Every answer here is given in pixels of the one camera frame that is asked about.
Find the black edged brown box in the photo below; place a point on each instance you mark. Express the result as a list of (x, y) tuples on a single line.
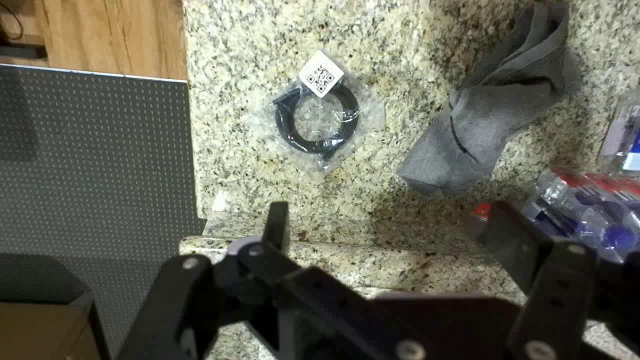
[(40, 276)]

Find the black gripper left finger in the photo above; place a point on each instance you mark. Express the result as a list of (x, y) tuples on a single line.
[(181, 300)]

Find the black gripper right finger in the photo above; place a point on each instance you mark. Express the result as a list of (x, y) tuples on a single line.
[(556, 292)]

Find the grey dotted mat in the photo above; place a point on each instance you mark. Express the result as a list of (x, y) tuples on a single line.
[(100, 166)]

